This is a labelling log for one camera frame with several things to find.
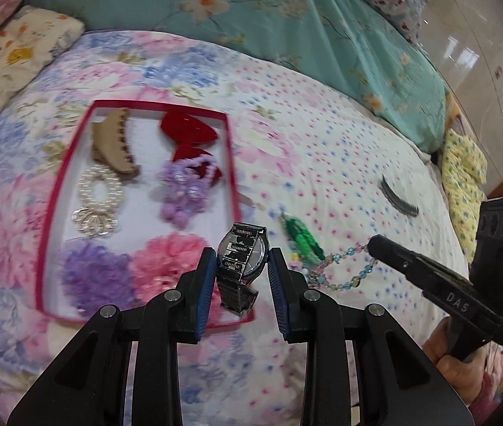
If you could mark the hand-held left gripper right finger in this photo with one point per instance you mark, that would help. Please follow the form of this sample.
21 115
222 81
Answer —
278 297

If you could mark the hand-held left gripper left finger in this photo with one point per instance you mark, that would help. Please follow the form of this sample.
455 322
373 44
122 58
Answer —
204 293

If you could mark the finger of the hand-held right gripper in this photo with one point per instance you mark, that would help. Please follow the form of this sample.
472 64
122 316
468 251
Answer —
411 255
404 266

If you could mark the pink ruffled flower scrunchie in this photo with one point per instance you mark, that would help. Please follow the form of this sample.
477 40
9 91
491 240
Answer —
162 266

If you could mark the black metal wristwatch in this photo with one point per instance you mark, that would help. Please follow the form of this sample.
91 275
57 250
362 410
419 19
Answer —
242 257

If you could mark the lilac flower hair clip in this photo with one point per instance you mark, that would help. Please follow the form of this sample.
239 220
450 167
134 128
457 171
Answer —
180 186

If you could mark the purple ruffled flower scrunchie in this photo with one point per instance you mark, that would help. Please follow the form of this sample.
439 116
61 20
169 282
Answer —
96 275

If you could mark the red shallow box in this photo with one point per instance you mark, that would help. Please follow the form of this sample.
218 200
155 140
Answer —
149 142

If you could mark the red velvet bow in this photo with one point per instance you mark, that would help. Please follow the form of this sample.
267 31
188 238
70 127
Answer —
184 126

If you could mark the beige claw hair clip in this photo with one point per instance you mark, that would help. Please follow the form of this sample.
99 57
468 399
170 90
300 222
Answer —
109 146

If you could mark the person's right hand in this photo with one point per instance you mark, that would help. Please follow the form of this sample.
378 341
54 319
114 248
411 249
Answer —
455 372

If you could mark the black hair comb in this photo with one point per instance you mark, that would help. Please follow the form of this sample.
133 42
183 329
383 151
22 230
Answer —
397 197

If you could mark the yellow print blanket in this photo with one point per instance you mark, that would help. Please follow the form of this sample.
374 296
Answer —
462 168

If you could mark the floral bed sheet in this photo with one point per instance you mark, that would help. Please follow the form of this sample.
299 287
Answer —
344 151

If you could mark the teal floral blanket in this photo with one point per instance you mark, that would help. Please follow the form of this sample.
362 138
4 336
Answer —
300 22

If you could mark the cream cartoon print pillow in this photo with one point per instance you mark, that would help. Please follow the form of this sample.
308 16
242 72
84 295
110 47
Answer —
11 62

